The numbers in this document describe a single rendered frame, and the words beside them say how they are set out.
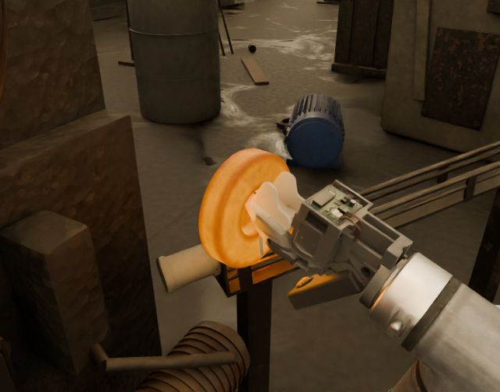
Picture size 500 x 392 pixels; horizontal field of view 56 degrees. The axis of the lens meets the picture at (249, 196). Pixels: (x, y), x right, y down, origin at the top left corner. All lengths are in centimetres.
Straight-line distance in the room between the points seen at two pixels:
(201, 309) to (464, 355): 126
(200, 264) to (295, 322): 92
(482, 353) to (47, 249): 49
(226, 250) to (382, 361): 105
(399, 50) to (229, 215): 249
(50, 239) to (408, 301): 43
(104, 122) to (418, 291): 54
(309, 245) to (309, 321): 111
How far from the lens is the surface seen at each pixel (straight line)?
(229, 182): 54
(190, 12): 305
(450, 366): 50
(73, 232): 65
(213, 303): 168
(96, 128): 78
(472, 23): 279
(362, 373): 151
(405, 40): 294
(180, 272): 74
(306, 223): 51
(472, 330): 49
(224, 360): 77
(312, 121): 237
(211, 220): 55
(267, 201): 55
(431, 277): 50
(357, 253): 52
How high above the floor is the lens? 114
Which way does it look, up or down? 30 degrees down
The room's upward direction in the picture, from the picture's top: straight up
